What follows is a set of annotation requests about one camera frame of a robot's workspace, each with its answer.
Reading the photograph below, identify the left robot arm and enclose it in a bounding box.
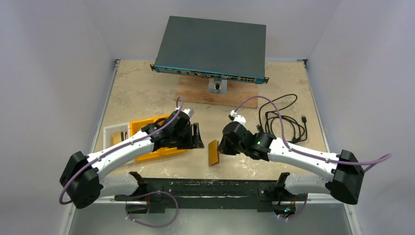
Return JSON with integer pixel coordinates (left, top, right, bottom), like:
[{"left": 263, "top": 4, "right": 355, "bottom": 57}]
[{"left": 59, "top": 108, "right": 204, "bottom": 209}]

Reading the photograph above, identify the yellow bin with silver cards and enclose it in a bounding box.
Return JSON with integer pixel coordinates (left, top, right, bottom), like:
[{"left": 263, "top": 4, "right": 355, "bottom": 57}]
[{"left": 129, "top": 115, "right": 167, "bottom": 163}]

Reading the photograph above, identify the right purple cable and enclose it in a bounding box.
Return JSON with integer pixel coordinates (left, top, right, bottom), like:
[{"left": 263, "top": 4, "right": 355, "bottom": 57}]
[{"left": 234, "top": 95, "right": 392, "bottom": 221}]

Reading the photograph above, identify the black USB cable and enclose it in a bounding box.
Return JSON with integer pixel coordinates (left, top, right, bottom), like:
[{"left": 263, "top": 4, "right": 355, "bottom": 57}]
[{"left": 256, "top": 94, "right": 308, "bottom": 144}]

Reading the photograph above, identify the metal switch stand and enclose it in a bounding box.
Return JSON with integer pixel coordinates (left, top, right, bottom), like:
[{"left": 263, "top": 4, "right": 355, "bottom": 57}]
[{"left": 208, "top": 78, "right": 228, "bottom": 94}]

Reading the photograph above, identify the yellow bin with black cards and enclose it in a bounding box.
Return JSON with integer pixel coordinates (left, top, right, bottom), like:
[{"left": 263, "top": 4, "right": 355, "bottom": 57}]
[{"left": 155, "top": 115, "right": 188, "bottom": 157}]

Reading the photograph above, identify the white plastic tray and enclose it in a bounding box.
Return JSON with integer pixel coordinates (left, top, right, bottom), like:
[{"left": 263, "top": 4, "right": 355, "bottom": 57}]
[{"left": 103, "top": 122, "right": 131, "bottom": 149}]

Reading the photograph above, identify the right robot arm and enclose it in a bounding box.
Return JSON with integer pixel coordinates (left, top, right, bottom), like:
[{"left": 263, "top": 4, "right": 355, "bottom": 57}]
[{"left": 218, "top": 121, "right": 365, "bottom": 205}]

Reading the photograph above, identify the tan leather card holder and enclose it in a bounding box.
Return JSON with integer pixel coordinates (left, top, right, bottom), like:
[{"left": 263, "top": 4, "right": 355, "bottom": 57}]
[{"left": 208, "top": 140, "right": 220, "bottom": 166}]

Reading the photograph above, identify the blue network switch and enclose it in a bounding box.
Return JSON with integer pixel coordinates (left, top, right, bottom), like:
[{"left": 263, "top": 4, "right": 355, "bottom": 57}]
[{"left": 150, "top": 16, "right": 269, "bottom": 84}]

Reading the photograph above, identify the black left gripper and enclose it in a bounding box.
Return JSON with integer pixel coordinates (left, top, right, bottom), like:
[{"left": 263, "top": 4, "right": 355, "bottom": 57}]
[{"left": 171, "top": 122, "right": 203, "bottom": 149}]

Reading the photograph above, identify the wooden board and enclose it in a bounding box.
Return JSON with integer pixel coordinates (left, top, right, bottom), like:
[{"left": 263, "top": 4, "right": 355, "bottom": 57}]
[{"left": 174, "top": 75, "right": 258, "bottom": 107}]

